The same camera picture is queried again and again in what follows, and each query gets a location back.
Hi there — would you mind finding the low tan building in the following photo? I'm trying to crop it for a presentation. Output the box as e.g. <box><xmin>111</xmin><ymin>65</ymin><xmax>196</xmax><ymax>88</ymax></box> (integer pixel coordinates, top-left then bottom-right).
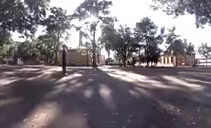
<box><xmin>56</xmin><ymin>47</ymin><xmax>106</xmax><ymax>67</ymax></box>

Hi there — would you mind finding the grey asphalt road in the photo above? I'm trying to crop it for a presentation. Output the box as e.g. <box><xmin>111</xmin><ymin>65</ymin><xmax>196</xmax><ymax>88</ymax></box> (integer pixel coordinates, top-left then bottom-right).
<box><xmin>0</xmin><ymin>64</ymin><xmax>211</xmax><ymax>128</ymax></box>

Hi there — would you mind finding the row of trees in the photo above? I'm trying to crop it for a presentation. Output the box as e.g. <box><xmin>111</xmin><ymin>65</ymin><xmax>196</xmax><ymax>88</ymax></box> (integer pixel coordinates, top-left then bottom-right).
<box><xmin>0</xmin><ymin>0</ymin><xmax>211</xmax><ymax>69</ymax></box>

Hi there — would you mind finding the pale building with windows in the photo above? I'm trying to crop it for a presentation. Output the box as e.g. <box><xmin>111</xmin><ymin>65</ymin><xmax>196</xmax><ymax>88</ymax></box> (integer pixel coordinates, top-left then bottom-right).
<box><xmin>157</xmin><ymin>51</ymin><xmax>196</xmax><ymax>68</ymax></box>

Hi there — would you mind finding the dark bollard post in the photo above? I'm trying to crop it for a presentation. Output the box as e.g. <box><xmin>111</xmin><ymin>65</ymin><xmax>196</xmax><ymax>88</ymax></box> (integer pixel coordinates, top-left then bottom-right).
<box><xmin>61</xmin><ymin>44</ymin><xmax>68</xmax><ymax>76</ymax></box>

